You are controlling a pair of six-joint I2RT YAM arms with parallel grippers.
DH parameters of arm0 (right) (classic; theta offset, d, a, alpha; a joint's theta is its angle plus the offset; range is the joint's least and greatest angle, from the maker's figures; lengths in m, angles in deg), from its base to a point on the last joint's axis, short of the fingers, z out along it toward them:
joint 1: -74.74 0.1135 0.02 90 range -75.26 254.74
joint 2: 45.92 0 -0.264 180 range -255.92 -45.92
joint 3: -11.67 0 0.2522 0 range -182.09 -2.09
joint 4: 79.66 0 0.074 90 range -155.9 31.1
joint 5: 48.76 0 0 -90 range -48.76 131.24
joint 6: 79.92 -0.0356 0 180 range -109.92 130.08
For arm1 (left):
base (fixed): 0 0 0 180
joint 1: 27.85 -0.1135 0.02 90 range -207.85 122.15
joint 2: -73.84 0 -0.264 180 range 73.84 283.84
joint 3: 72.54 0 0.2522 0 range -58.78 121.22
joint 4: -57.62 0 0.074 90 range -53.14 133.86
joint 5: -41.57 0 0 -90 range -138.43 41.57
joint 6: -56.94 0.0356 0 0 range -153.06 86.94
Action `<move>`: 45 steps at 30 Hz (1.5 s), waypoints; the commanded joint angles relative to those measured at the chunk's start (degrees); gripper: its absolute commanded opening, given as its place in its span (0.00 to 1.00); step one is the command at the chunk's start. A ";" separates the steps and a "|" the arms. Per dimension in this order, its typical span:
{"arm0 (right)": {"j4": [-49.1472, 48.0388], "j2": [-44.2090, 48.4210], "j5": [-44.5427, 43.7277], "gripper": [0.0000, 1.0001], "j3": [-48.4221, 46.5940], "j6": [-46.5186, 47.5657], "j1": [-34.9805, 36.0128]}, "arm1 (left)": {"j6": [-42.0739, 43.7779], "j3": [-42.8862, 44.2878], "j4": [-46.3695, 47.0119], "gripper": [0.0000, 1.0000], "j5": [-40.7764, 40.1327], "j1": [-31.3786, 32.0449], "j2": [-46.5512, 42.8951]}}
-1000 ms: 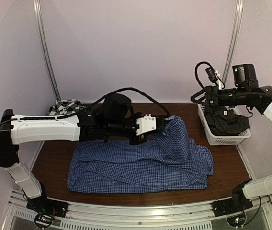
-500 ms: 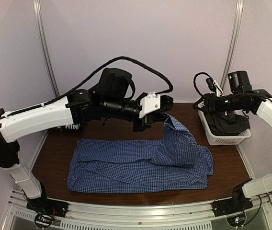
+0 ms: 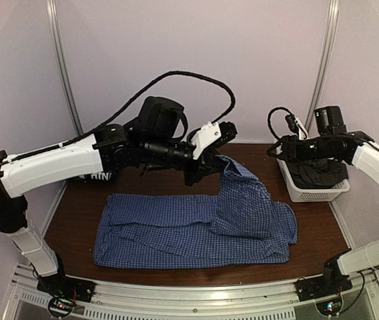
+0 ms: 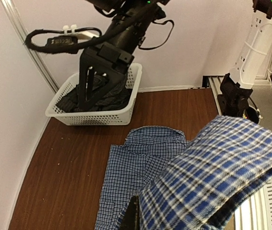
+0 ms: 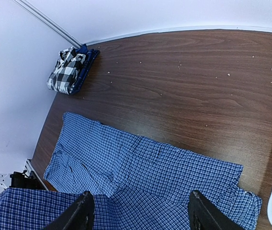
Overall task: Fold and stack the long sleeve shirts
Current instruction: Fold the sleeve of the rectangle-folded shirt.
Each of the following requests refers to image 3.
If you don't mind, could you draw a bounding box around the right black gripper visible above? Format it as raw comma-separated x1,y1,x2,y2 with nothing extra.
267,135,332,166

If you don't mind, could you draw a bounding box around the white plastic laundry basket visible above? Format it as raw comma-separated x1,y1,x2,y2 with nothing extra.
277,159,350,203

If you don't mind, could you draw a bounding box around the circuit board with leds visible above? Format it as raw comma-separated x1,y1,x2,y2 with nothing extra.
316,298,343,317
47,297,75,318

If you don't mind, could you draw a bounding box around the left aluminium frame post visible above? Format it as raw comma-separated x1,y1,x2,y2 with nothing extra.
45,0,83,136

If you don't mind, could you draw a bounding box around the black camera cable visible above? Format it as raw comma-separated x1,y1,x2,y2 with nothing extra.
0,70,236,231
267,106,297,143

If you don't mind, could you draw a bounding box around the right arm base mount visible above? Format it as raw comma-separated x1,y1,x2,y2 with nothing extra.
294,275,353,302

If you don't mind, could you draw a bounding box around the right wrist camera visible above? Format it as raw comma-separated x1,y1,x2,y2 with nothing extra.
285,114,309,140

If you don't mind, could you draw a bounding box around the black garment in basket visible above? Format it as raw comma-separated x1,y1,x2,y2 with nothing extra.
286,159,348,189

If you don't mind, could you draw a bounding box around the left black camera cable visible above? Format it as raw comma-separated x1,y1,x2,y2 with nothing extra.
0,70,236,231

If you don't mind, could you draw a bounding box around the blue checked long sleeve shirt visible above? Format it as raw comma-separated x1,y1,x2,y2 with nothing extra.
93,157,298,269

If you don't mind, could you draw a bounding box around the right circuit board with leds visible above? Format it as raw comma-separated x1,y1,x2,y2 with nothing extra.
316,298,343,317

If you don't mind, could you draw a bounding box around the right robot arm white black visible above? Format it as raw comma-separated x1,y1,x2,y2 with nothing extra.
267,106,379,295

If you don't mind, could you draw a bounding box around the aluminium frame post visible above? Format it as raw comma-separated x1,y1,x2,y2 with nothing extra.
45,0,83,136
305,0,340,129

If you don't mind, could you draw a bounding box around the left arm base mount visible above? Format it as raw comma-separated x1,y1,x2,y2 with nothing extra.
37,274,95,303

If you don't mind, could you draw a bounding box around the right aluminium frame post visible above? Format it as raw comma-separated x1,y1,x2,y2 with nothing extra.
305,0,340,129

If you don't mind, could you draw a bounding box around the front aluminium rail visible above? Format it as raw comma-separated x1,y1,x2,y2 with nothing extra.
5,261,379,320

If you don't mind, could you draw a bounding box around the left circuit board with leds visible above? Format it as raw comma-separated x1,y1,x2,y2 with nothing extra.
47,297,75,318

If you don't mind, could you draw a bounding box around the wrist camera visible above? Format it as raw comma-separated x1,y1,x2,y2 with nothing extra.
189,121,237,160
285,114,309,140

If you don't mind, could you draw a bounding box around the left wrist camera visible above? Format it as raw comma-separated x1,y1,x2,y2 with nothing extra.
189,121,237,160

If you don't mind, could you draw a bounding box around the right black camera cable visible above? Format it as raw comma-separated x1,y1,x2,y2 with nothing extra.
267,106,297,143

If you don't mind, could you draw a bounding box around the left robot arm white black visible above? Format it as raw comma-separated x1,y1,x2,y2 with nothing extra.
0,97,236,296

